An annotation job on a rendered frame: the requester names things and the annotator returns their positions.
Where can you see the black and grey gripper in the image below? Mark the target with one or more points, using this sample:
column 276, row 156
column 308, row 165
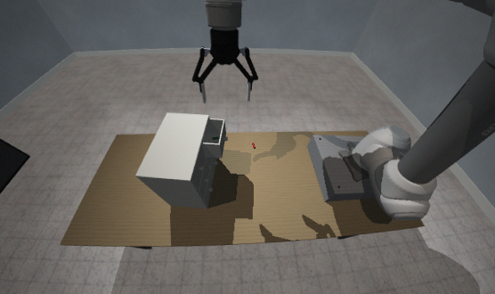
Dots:
column 224, row 55

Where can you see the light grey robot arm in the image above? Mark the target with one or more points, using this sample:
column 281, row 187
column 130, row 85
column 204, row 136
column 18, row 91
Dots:
column 404, row 187

